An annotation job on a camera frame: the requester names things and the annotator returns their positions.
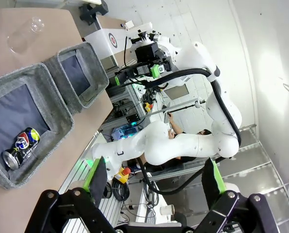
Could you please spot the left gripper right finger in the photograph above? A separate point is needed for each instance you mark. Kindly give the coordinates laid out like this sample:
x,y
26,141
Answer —
x,y
211,179

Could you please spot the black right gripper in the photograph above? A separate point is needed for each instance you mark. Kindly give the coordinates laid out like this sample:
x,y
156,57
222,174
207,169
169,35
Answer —
x,y
149,54

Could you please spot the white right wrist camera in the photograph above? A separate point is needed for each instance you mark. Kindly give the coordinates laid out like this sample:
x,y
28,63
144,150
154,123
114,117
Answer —
x,y
139,26

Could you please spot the white board with red target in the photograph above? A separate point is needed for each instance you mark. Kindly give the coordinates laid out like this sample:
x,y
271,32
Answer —
x,y
103,38

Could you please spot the black pepsi can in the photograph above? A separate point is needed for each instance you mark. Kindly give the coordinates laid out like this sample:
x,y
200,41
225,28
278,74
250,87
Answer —
x,y
23,148

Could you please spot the black tripod base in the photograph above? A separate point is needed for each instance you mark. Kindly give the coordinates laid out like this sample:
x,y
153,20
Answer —
x,y
91,11

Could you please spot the white paper cup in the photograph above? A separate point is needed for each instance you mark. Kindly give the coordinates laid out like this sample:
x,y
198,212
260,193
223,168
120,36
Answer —
x,y
167,210

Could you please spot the grey rod with white ball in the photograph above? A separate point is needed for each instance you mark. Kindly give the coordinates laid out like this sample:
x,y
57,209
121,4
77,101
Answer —
x,y
178,108

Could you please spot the grey fabric basket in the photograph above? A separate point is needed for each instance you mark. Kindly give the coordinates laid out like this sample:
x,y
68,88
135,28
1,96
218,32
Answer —
x,y
96,70
59,102

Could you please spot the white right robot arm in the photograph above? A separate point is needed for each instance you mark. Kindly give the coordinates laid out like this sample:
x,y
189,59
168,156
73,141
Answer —
x,y
164,145

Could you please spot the clear plastic cup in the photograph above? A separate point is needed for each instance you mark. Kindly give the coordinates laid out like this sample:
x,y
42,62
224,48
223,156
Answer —
x,y
23,36

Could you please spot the yellow red emergency stop button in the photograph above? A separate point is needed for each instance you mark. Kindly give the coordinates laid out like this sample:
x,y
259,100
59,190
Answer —
x,y
122,175
147,106

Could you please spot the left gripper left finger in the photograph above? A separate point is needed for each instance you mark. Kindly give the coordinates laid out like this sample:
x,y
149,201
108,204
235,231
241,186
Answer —
x,y
96,179

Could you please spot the computer with coloured lights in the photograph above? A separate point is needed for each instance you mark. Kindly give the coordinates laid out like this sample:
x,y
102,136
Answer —
x,y
125,132

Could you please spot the seated person in black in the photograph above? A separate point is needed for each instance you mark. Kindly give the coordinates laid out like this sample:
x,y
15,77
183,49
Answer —
x,y
181,134

